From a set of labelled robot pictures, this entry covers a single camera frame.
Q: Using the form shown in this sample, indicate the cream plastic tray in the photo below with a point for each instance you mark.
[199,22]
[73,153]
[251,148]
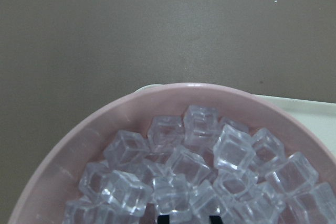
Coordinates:
[313,114]

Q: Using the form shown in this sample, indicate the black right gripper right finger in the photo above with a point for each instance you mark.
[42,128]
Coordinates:
[215,220]

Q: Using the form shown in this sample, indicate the pink bowl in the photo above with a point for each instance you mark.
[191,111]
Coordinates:
[56,178]

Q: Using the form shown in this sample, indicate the pile of clear ice cubes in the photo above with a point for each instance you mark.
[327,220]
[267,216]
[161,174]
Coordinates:
[197,165]

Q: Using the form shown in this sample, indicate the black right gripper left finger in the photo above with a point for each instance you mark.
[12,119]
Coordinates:
[163,219]

